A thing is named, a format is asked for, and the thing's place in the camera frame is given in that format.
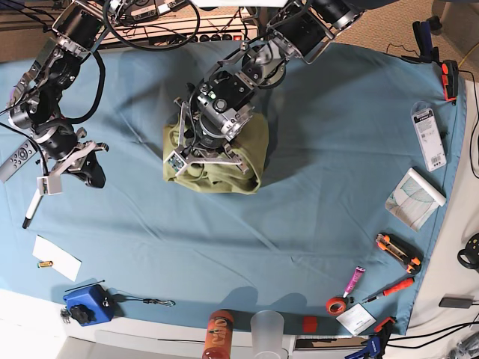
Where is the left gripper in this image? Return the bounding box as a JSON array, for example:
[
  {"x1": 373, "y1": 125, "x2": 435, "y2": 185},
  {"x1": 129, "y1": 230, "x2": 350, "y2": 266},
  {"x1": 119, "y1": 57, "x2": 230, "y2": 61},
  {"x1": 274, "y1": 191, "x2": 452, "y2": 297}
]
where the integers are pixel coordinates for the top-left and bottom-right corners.
[{"x1": 164, "y1": 95, "x2": 253, "y2": 177}]

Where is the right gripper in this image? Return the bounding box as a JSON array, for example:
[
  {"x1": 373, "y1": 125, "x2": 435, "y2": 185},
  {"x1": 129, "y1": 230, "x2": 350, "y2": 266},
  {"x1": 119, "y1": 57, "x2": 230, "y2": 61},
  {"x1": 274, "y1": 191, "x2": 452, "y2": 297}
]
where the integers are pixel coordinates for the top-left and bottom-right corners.
[{"x1": 32, "y1": 119, "x2": 109, "y2": 195}]

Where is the olive green t-shirt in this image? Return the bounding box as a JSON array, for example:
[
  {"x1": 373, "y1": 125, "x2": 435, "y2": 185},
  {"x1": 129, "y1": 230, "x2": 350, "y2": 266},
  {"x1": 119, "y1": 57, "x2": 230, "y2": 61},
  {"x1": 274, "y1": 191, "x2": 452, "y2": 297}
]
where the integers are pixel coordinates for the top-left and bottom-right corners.
[{"x1": 163, "y1": 113, "x2": 269, "y2": 194}]

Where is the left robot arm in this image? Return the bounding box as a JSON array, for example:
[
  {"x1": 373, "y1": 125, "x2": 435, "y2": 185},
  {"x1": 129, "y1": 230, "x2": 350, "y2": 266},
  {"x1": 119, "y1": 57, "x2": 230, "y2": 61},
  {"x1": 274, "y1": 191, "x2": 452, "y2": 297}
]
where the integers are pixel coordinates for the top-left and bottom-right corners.
[{"x1": 164, "y1": 1, "x2": 364, "y2": 177}]

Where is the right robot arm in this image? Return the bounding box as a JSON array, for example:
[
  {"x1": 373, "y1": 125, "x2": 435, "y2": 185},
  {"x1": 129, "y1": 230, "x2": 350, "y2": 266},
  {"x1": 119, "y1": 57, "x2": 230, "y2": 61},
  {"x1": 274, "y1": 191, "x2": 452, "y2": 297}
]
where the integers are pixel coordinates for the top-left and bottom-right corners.
[{"x1": 1, "y1": 1, "x2": 108, "y2": 188}]

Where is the white black marker pen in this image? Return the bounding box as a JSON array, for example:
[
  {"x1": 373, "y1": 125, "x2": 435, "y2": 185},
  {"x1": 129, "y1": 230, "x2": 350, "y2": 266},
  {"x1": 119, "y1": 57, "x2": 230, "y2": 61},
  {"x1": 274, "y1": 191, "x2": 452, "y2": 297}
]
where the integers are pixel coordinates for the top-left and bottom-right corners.
[{"x1": 22, "y1": 188, "x2": 43, "y2": 229}]

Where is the grey remote control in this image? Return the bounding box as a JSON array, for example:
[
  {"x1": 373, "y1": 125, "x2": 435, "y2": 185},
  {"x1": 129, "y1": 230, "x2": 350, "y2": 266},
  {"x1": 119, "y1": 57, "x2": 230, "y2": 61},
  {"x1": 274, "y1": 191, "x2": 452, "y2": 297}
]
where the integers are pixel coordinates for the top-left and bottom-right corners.
[{"x1": 0, "y1": 140, "x2": 37, "y2": 183}]

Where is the white paper card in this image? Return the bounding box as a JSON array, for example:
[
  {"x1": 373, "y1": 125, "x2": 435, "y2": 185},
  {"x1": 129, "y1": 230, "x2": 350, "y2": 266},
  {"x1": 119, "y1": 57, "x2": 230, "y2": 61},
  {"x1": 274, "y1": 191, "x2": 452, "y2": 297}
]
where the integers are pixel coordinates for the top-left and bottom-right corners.
[{"x1": 32, "y1": 236, "x2": 82, "y2": 282}]

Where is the black power strip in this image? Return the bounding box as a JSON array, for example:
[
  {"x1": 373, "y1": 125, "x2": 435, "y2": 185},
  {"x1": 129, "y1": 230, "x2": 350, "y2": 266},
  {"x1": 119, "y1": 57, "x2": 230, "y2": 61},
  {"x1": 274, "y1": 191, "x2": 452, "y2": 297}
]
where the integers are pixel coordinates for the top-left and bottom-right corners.
[{"x1": 198, "y1": 33, "x2": 245, "y2": 42}]

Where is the small yellow battery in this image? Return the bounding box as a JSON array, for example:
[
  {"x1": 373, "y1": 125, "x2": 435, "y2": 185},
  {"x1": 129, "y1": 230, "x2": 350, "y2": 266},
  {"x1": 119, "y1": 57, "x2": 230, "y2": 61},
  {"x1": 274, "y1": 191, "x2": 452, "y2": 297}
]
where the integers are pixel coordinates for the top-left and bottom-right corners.
[{"x1": 37, "y1": 261, "x2": 53, "y2": 268}]

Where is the black zip tie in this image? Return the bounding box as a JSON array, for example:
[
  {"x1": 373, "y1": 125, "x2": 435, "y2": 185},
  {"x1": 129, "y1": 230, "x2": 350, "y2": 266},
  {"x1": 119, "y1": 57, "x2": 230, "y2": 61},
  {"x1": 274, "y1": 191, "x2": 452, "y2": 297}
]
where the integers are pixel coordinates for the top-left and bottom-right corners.
[{"x1": 65, "y1": 280, "x2": 105, "y2": 292}]

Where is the blue box with knob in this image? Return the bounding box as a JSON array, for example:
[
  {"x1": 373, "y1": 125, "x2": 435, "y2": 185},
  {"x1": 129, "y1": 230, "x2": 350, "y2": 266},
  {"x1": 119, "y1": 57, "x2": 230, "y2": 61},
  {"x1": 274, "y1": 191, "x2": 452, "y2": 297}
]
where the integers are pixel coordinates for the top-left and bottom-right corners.
[{"x1": 63, "y1": 284, "x2": 115, "y2": 327}]

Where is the blue table cloth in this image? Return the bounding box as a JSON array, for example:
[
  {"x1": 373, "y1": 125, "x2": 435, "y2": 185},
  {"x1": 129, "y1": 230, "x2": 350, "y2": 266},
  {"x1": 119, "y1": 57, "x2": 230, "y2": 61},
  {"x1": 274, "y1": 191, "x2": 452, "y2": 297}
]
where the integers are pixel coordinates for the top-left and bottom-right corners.
[{"x1": 1, "y1": 42, "x2": 467, "y2": 327}]

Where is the translucent plastic cup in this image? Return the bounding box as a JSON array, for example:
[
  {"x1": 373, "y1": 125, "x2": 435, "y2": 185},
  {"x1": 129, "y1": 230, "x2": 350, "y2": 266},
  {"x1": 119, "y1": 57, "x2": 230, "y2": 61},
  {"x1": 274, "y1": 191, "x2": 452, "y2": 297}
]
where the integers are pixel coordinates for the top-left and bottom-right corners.
[{"x1": 250, "y1": 310, "x2": 284, "y2": 359}]

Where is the pink glue tube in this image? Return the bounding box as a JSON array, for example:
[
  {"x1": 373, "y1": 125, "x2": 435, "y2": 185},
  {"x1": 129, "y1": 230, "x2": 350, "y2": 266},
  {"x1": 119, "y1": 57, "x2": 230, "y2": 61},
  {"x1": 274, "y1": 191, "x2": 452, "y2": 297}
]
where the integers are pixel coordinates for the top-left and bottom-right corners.
[{"x1": 343, "y1": 266, "x2": 366, "y2": 298}]

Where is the orange drink bottle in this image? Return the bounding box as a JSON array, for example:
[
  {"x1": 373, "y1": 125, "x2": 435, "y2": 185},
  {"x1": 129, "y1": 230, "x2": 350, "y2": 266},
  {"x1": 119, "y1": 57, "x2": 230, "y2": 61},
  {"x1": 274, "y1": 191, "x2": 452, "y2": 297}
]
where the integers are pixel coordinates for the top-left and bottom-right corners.
[{"x1": 202, "y1": 310, "x2": 234, "y2": 359}]

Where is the red tape roll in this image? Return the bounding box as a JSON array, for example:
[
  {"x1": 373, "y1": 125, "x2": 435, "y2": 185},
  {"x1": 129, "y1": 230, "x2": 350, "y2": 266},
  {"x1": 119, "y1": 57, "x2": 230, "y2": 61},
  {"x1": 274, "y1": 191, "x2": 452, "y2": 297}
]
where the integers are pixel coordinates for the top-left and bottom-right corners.
[{"x1": 326, "y1": 297, "x2": 349, "y2": 316}]

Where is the white leaf pattern notebook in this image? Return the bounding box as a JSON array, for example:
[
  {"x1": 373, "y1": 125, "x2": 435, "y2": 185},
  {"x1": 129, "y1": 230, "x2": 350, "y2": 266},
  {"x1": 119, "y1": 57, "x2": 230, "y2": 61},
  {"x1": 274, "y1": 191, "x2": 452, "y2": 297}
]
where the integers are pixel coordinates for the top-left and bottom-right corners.
[{"x1": 385, "y1": 168, "x2": 446, "y2": 232}]

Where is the clear packaged barcode box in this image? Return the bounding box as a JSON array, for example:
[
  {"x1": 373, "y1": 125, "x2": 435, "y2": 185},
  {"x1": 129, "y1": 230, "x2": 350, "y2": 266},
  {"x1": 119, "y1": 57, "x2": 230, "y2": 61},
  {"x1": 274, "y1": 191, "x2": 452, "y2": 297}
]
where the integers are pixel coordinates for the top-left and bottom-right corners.
[{"x1": 411, "y1": 101, "x2": 447, "y2": 172}]

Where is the white square card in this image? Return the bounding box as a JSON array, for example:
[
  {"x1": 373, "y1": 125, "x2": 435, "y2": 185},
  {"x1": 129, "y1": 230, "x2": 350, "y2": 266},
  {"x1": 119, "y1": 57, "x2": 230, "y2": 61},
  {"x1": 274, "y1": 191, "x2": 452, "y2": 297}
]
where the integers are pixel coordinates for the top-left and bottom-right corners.
[{"x1": 336, "y1": 304, "x2": 376, "y2": 336}]

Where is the orange black utility knife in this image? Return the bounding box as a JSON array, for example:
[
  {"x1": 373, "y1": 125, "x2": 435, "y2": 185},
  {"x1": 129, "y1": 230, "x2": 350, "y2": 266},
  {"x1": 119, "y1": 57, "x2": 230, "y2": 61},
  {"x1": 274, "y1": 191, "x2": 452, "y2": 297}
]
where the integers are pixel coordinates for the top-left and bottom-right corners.
[{"x1": 376, "y1": 233, "x2": 422, "y2": 275}]

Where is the orange screwdriver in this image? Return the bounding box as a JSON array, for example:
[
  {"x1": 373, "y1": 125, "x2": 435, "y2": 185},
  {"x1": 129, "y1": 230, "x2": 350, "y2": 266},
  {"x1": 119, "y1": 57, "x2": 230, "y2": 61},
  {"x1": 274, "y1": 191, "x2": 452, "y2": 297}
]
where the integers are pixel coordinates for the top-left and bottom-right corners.
[{"x1": 362, "y1": 277, "x2": 415, "y2": 304}]

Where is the orange black tool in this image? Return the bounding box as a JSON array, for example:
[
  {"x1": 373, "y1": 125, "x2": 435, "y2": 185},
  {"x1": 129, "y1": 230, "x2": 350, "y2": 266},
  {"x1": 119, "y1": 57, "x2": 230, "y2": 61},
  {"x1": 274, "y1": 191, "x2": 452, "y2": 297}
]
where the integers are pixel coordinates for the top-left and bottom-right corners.
[{"x1": 442, "y1": 60, "x2": 459, "y2": 105}]

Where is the blue orange clamp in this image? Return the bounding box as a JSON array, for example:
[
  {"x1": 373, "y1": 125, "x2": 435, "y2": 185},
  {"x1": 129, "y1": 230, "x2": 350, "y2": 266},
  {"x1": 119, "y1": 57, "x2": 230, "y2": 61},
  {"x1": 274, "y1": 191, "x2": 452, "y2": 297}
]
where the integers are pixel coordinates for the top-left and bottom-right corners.
[{"x1": 344, "y1": 316, "x2": 396, "y2": 359}]

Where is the black lanyard with carabiner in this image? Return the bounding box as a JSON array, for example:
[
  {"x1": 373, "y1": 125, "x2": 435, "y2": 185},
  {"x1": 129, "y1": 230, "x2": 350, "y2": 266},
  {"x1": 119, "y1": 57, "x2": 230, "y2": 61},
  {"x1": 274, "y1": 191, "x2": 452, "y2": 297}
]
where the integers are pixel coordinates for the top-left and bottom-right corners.
[{"x1": 110, "y1": 293, "x2": 176, "y2": 307}]

